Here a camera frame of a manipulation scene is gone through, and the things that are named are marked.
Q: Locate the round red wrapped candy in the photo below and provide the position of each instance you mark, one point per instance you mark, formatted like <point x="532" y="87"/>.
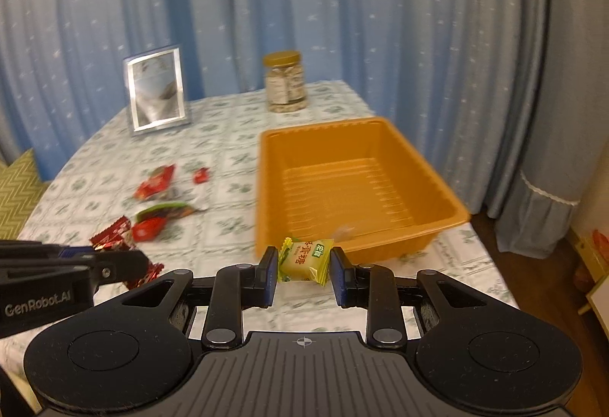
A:
<point x="147" y="229"/>

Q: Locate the orange plastic tray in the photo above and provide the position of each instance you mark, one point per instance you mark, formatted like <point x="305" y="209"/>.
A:
<point x="342" y="179"/>

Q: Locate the small red candy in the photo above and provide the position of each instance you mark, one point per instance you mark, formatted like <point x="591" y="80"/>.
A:
<point x="201" y="175"/>

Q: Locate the green zigzag cushion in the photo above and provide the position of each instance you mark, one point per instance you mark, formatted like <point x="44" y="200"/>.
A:
<point x="19" y="193"/>

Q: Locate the crinkled red snack packet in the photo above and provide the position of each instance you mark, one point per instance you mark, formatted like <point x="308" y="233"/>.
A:
<point x="151" y="275"/>

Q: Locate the white green floral tablecloth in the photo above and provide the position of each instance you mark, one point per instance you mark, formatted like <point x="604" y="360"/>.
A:
<point x="223" y="145"/>

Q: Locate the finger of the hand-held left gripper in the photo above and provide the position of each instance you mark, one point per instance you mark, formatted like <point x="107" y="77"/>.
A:
<point x="121" y="265"/>
<point x="71" y="251"/>

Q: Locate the green snack packet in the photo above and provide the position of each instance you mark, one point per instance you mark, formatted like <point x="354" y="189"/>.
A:
<point x="166" y="210"/>

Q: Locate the red packet with gold circle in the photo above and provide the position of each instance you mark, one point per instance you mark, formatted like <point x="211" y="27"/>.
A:
<point x="154" y="181"/>

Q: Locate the yellow green candy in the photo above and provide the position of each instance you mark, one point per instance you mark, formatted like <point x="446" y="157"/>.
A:
<point x="304" y="261"/>

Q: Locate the blue star-print curtain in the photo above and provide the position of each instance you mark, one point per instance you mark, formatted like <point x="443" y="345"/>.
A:
<point x="333" y="3"/>

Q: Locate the clear jar with gold lid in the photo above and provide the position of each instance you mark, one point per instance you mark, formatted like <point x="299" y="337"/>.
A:
<point x="285" y="81"/>

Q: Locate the blue lace-trimmed furniture cover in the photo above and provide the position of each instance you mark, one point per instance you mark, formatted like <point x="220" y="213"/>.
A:
<point x="571" y="88"/>

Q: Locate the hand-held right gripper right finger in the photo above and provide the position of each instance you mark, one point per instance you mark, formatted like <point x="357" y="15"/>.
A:
<point x="338" y="279"/>

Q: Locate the glass picture frame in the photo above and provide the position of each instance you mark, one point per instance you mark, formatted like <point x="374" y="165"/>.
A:
<point x="156" y="88"/>

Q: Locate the red foil snack packet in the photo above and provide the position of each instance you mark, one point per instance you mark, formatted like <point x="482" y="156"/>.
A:
<point x="112" y="235"/>

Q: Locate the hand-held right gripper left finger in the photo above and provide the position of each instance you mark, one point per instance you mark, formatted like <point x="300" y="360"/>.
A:
<point x="269" y="276"/>

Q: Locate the yellow box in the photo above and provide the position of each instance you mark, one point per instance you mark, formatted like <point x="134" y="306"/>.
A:
<point x="590" y="257"/>

